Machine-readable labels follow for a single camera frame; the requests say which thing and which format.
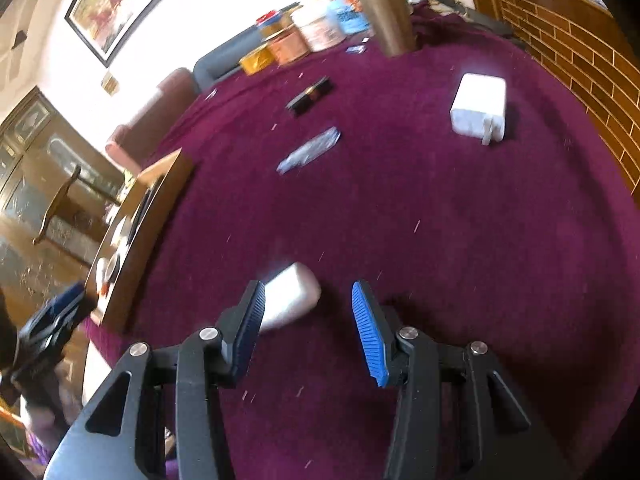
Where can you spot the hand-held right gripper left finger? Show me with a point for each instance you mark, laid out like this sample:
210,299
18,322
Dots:
250,322

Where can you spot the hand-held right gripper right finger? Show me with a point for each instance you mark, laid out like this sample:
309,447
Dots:
367,332

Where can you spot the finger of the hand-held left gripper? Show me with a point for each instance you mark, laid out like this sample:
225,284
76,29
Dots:
62,300

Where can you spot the white rounded case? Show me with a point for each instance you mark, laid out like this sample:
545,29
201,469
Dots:
292,292

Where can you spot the cardboard box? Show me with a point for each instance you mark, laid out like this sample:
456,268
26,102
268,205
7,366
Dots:
155,195

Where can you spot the wooden chair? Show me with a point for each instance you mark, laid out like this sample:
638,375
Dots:
70,200

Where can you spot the maroon tablecloth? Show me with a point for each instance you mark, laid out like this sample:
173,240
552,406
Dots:
450,260

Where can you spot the wooden glass display cabinet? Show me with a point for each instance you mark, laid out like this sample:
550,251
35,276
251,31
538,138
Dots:
30,150

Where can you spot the silver blue packet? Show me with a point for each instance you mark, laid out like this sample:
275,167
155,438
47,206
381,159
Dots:
310,150

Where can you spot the brown chair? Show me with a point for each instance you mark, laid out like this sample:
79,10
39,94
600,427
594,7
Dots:
150,120

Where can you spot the small silver clip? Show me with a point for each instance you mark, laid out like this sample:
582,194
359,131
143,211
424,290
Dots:
211,94

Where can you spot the white power adapter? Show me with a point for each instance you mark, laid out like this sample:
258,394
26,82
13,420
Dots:
477,107

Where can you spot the black sofa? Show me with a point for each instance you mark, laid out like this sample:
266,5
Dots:
220,62

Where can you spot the yellow tape roll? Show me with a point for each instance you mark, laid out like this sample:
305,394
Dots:
257,60

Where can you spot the small dark packet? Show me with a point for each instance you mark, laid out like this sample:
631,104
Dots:
356,49

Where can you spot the framed painting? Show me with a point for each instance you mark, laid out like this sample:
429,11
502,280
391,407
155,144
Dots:
115,5

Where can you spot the white jar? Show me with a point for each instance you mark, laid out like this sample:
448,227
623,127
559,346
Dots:
320,30

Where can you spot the yellow jar with red lid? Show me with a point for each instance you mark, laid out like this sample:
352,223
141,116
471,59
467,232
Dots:
274,22

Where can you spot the steel tumbler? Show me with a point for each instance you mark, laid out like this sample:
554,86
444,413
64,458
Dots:
382,10

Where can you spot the blue labelled jar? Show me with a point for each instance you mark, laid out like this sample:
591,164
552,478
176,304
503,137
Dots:
350,10

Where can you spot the wooden brick-pattern cabinet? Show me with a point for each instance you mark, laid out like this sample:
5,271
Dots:
575,60

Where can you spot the wall switch plate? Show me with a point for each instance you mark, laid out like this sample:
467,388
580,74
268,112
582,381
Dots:
110,83

